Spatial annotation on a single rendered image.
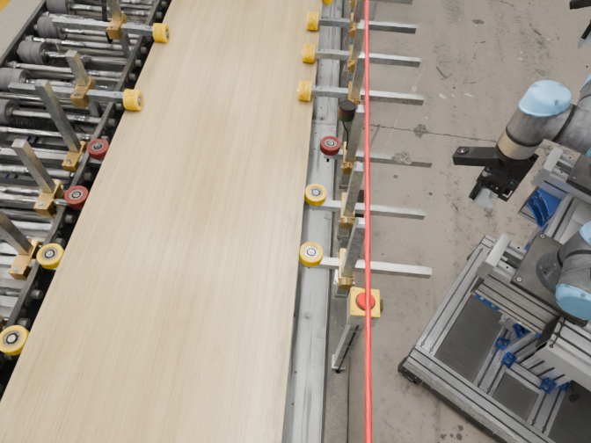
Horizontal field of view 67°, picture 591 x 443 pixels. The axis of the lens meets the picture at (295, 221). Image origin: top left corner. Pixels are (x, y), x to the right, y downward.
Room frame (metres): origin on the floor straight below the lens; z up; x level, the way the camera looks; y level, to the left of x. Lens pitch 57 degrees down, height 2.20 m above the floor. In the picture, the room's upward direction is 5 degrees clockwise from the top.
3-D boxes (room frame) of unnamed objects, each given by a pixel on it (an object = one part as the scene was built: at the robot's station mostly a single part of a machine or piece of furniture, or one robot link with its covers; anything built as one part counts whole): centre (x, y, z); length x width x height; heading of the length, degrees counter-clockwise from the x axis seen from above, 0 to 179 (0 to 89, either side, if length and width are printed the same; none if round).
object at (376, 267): (0.73, -0.26, 0.84); 0.44 x 0.03 x 0.04; 89
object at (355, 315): (0.43, -0.18, 1.18); 0.07 x 0.07 x 0.08; 89
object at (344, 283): (0.72, -0.18, 0.84); 0.14 x 0.06 x 0.05; 179
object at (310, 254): (0.74, -0.06, 0.85); 0.08 x 0.08 x 0.11
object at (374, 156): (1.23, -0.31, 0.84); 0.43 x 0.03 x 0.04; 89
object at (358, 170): (0.94, -0.19, 0.88); 0.04 x 0.04 x 0.48; 89
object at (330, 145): (1.23, -0.11, 0.85); 0.08 x 0.08 x 0.11
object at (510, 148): (0.68, -0.45, 1.54); 0.08 x 0.08 x 0.05
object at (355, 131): (1.19, -0.19, 0.90); 0.04 x 0.04 x 0.48; 89
